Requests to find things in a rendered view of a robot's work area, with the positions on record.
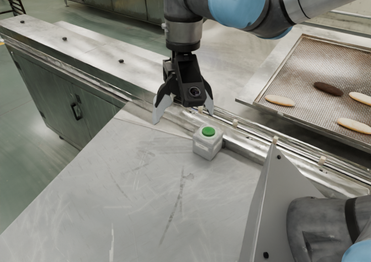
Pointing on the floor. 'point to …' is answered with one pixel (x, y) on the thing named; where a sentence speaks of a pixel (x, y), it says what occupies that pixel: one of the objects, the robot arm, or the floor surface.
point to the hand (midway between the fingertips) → (184, 122)
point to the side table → (137, 203)
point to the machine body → (72, 90)
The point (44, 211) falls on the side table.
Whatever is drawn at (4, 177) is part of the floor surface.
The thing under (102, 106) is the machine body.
